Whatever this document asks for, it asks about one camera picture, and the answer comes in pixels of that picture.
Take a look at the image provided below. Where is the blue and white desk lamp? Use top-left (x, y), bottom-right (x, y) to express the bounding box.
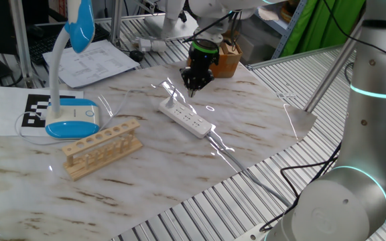
top-left (44, 0), bottom-right (101, 140)

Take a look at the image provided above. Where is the grey power strip cable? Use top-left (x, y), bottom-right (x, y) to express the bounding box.
top-left (208, 132), bottom-right (291, 207)

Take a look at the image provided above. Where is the black base cable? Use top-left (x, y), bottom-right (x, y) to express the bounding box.
top-left (259, 142), bottom-right (343, 234)

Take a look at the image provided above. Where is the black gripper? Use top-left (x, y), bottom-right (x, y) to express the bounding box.
top-left (180, 49), bottom-right (220, 98)

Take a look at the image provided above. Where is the green cloth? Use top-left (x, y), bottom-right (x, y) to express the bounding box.
top-left (281, 0), bottom-right (367, 58)

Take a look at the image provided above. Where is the aluminium frame post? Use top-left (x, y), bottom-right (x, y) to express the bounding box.
top-left (110, 0), bottom-right (124, 46)
top-left (9, 0), bottom-right (35, 89)
top-left (302, 18), bottom-right (365, 114)

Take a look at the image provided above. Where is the cardboard box with orange tape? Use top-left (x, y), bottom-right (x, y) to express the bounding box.
top-left (186, 38), bottom-right (243, 79)

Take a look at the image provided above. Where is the wooden test tube rack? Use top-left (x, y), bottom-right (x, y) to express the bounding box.
top-left (61, 118), bottom-right (143, 181)

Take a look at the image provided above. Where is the white power strip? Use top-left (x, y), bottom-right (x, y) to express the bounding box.
top-left (158, 96), bottom-right (213, 139)

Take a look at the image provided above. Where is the white plug adapter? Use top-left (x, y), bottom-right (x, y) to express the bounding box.
top-left (131, 36), bottom-right (168, 54)

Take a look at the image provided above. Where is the black round puck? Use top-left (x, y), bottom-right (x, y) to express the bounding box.
top-left (129, 50), bottom-right (144, 63)

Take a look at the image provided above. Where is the printed paper sheet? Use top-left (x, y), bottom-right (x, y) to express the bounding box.
top-left (42, 39), bottom-right (140, 89)

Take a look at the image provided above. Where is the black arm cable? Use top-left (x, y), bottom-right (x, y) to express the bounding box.
top-left (182, 11), bottom-right (245, 44)

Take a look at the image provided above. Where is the black keyboard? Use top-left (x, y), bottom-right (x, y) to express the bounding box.
top-left (27, 22), bottom-right (111, 65)

